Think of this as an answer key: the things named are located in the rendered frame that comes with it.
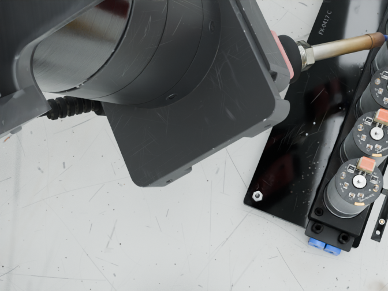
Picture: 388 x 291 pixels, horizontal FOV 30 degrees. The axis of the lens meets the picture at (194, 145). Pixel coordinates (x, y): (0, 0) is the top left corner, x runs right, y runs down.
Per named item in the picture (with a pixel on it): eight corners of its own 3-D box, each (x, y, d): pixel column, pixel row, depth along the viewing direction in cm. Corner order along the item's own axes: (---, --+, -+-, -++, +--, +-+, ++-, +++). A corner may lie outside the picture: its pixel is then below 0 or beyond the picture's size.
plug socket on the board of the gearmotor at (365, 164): (354, 172, 38) (356, 170, 37) (359, 158, 38) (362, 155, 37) (368, 178, 38) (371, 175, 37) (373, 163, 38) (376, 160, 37)
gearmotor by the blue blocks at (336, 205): (316, 211, 42) (329, 194, 37) (329, 172, 43) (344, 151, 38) (355, 226, 42) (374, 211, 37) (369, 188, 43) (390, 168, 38)
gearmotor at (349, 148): (331, 167, 43) (347, 145, 38) (345, 130, 44) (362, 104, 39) (370, 182, 43) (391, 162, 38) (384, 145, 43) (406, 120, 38)
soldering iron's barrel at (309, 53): (366, 34, 40) (274, 54, 37) (383, 19, 39) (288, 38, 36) (378, 57, 40) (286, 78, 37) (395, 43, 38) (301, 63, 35)
